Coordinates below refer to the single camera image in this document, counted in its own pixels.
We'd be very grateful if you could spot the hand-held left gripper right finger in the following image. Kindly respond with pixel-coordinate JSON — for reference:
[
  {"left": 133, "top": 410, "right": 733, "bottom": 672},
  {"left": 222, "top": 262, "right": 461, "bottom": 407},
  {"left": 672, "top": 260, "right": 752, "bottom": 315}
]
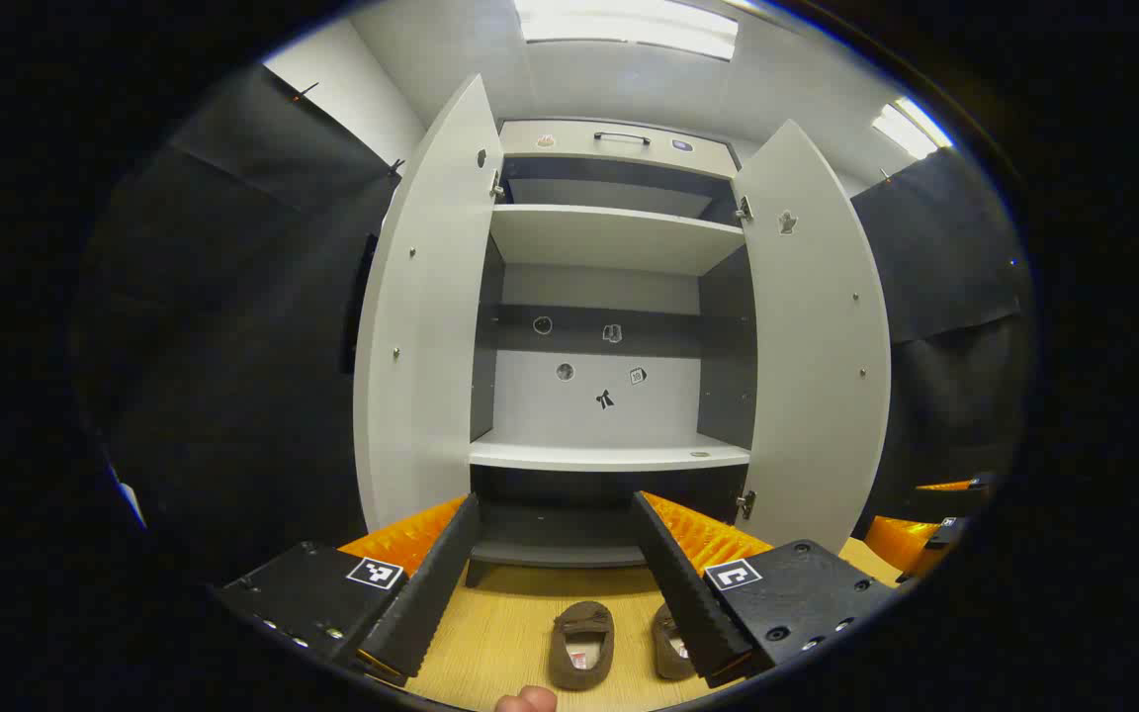
[{"left": 629, "top": 489, "right": 902, "bottom": 690}]

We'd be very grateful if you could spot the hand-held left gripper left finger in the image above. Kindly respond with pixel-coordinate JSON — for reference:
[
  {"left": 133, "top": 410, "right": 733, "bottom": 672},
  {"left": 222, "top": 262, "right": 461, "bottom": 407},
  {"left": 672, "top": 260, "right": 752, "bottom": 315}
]
[{"left": 214, "top": 492, "right": 483, "bottom": 688}]

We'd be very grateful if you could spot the brown fuzzy shoe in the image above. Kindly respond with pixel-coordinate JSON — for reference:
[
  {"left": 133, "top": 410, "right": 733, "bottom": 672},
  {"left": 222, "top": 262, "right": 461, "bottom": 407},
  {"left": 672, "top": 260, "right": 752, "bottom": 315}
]
[
  {"left": 549, "top": 600, "right": 616, "bottom": 691},
  {"left": 651, "top": 603, "right": 699, "bottom": 681}
]

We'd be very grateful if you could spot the white shoe cabinet door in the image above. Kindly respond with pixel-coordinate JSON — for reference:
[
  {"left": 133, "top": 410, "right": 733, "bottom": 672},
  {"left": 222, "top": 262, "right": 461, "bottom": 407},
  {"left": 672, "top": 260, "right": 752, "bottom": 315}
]
[
  {"left": 352, "top": 74, "right": 506, "bottom": 535},
  {"left": 733, "top": 119, "right": 892, "bottom": 555}
]

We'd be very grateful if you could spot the grey white shoe cabinet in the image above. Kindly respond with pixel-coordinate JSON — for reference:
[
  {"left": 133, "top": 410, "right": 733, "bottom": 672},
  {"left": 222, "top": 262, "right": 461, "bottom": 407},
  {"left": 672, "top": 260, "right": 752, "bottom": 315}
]
[{"left": 352, "top": 74, "right": 892, "bottom": 594}]

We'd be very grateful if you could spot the grey cabinet drawer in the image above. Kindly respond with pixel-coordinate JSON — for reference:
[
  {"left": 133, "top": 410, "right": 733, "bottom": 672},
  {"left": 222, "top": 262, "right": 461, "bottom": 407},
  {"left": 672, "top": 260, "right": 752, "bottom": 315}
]
[{"left": 498, "top": 119, "right": 741, "bottom": 181}]

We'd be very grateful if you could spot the white blue object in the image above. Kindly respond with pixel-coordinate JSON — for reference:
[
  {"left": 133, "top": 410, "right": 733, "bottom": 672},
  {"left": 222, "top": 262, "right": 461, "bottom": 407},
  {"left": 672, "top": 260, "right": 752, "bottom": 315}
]
[{"left": 115, "top": 465, "right": 148, "bottom": 530}]

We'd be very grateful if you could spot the ceiling light panel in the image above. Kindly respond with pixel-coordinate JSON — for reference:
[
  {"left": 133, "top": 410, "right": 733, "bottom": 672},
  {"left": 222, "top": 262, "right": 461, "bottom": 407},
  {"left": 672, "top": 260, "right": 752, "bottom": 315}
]
[
  {"left": 871, "top": 96, "right": 956, "bottom": 161},
  {"left": 515, "top": 0, "right": 739, "bottom": 60}
]

